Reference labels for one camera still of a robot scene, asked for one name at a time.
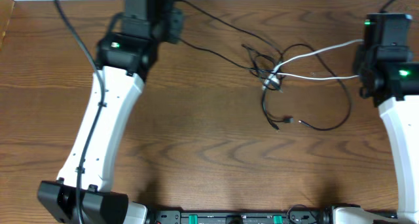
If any white cable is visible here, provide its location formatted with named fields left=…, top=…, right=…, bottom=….
left=261, top=38, right=366, bottom=91

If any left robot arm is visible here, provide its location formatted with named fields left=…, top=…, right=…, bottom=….
left=37, top=0, right=183, bottom=223

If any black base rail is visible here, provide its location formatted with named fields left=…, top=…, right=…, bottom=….
left=145, top=208, right=323, bottom=224

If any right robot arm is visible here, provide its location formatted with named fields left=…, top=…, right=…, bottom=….
left=319, top=12, right=418, bottom=223

